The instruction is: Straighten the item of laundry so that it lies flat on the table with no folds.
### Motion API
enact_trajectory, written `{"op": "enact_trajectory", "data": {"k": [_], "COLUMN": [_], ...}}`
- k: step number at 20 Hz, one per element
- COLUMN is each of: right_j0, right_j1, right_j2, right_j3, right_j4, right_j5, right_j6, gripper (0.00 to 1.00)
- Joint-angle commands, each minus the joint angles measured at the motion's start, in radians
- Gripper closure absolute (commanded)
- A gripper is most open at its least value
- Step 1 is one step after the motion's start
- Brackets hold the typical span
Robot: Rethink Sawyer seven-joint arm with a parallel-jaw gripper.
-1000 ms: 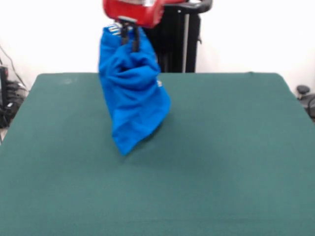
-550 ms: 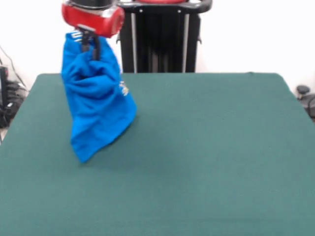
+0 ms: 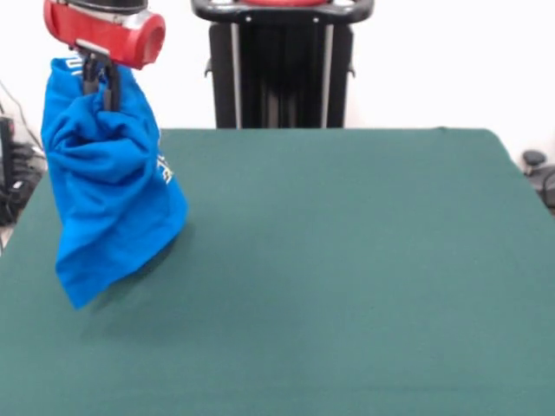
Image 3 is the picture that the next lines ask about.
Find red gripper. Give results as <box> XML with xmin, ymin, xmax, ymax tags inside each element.
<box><xmin>42</xmin><ymin>0</ymin><xmax>167</xmax><ymax>112</ymax></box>

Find blue printed shirt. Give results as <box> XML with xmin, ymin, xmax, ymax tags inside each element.
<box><xmin>40</xmin><ymin>54</ymin><xmax>190</xmax><ymax>311</ymax></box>

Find black box device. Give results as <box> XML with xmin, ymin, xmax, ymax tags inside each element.
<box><xmin>0</xmin><ymin>115</ymin><xmax>16</xmax><ymax>188</ymax></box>

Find dark green table cloth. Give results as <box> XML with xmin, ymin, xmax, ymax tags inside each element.
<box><xmin>0</xmin><ymin>127</ymin><xmax>555</xmax><ymax>416</ymax></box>

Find black office chair base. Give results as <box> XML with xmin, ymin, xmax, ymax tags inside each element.
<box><xmin>521</xmin><ymin>149</ymin><xmax>555</xmax><ymax>218</ymax></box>

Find black cable tangle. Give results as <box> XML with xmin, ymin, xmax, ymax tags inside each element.
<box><xmin>0</xmin><ymin>80</ymin><xmax>49</xmax><ymax>227</ymax></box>

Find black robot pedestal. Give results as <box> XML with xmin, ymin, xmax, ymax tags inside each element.
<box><xmin>190</xmin><ymin>0</ymin><xmax>374</xmax><ymax>129</ymax></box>

